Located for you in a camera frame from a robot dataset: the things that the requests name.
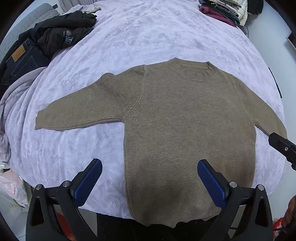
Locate red bag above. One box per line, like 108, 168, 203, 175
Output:
273, 217, 289, 241

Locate brown knit sweater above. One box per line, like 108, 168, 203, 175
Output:
35, 58, 288, 229

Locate pink plastic bag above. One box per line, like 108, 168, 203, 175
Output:
0, 168, 28, 209

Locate dark blue jeans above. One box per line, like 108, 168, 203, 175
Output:
1, 38, 50, 86

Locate stack of dark clothes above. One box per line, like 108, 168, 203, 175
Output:
199, 0, 241, 26

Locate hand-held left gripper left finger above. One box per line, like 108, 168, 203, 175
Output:
26, 158, 103, 241

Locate black jacket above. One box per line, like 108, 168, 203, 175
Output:
18, 10, 97, 58

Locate beige cloth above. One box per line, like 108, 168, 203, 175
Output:
80, 6, 102, 14

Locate lavender duvet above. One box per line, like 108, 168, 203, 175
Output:
0, 67, 47, 163

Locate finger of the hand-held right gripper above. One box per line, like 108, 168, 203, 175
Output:
268, 132, 296, 171

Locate white puffer jacket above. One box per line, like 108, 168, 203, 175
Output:
236, 0, 249, 26

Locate maroon garment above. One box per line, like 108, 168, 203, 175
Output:
199, 6, 237, 27

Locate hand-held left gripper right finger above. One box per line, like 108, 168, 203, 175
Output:
197, 159, 274, 241

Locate lavender bed blanket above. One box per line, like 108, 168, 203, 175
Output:
0, 0, 286, 219

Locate grey quilted headboard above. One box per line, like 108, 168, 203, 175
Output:
0, 3, 60, 63

